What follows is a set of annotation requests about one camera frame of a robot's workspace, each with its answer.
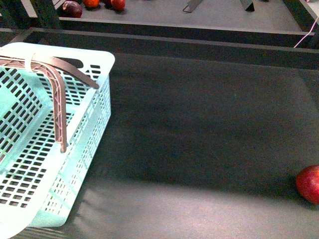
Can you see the brown basket handle front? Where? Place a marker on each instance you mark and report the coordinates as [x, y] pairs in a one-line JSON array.
[[59, 114]]

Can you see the brown basket handle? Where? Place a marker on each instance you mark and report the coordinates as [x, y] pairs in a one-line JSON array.
[[59, 114], [46, 65]]

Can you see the light blue plastic basket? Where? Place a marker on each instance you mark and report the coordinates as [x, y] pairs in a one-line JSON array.
[[39, 183]]

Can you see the red apple on shelf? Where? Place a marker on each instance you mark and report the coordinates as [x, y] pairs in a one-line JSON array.
[[118, 4]]

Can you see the dark red apple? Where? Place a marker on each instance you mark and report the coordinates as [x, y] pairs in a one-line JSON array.
[[72, 9]]

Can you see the orange red fruit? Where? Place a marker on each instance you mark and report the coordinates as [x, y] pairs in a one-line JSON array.
[[91, 3]]

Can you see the white zip tie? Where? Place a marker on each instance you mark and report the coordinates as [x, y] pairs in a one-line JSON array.
[[28, 60]]

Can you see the grey metal bracket left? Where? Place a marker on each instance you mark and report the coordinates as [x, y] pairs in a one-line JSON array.
[[192, 5]]

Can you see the grey metal bracket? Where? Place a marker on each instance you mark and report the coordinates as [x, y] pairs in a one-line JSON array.
[[248, 5], [192, 5]]

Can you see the grey metal bracket right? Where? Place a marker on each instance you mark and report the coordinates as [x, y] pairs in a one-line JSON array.
[[248, 5]]

